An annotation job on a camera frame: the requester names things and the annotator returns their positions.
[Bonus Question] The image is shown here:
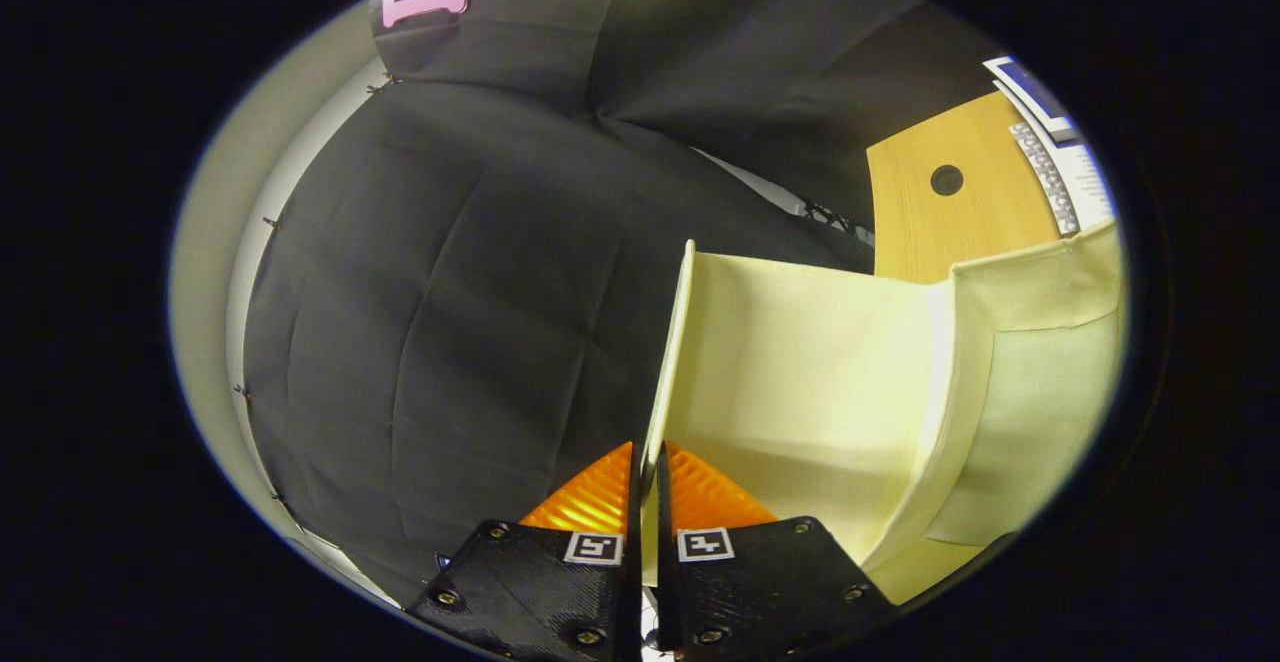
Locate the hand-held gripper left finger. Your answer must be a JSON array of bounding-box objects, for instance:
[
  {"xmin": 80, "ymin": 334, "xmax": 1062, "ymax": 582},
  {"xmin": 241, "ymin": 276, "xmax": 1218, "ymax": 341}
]
[{"xmin": 405, "ymin": 440, "xmax": 641, "ymax": 662}]

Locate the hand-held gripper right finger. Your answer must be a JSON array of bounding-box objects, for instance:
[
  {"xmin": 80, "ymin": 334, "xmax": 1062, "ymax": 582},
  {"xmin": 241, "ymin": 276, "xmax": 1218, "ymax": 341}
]
[{"xmin": 655, "ymin": 440, "xmax": 898, "ymax": 662}]

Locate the pale green fabric storage box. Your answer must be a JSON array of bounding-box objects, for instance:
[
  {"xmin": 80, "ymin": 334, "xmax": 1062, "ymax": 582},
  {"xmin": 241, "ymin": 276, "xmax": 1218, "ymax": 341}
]
[{"xmin": 640, "ymin": 220, "xmax": 1128, "ymax": 605}]

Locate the black backdrop cloth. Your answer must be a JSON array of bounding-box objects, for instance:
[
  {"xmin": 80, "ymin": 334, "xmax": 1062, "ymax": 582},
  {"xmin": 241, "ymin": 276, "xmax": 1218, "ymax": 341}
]
[{"xmin": 243, "ymin": 0, "xmax": 1011, "ymax": 608}]

